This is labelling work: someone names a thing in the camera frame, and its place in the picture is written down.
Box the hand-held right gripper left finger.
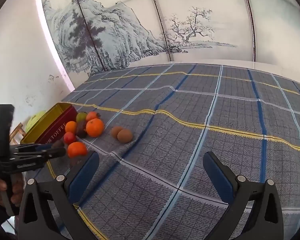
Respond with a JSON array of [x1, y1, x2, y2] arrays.
[[18, 151, 100, 240]]

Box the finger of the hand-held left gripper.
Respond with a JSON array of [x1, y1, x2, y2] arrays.
[[14, 144, 53, 153], [15, 147, 67, 162]]

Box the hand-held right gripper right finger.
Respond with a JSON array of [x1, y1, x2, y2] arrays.
[[203, 151, 284, 240]]

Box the red tomato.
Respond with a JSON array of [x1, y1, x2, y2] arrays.
[[63, 132, 77, 145]]

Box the red tin box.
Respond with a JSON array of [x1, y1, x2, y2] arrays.
[[20, 103, 78, 153]]

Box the orange mandarin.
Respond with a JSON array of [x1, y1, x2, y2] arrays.
[[67, 142, 88, 158], [86, 118, 105, 138], [65, 121, 77, 133]]

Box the dark purple mangosteen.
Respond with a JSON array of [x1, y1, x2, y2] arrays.
[[76, 120, 87, 138]]

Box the small brown round fruit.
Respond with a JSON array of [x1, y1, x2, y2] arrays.
[[110, 126, 123, 138], [117, 129, 133, 143]]

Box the red apple-shaped fruit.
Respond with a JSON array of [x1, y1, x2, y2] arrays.
[[86, 112, 101, 122]]

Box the person's left hand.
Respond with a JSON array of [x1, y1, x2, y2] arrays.
[[0, 174, 25, 209]]

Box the green tissue pack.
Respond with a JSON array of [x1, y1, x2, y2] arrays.
[[25, 110, 47, 133]]

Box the wooden chair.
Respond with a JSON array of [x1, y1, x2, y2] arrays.
[[9, 122, 25, 145]]

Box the landscape painting wall panels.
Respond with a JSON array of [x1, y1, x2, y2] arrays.
[[40, 0, 300, 77]]

